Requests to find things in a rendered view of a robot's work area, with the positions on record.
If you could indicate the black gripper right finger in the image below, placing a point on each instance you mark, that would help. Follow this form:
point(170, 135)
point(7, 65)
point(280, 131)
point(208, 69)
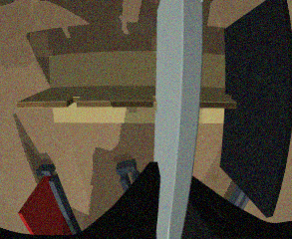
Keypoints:
point(209, 216)

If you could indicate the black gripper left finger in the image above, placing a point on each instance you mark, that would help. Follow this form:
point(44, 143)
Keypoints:
point(134, 216)

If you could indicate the tan slotted board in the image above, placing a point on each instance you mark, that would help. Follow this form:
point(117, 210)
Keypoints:
point(118, 87)

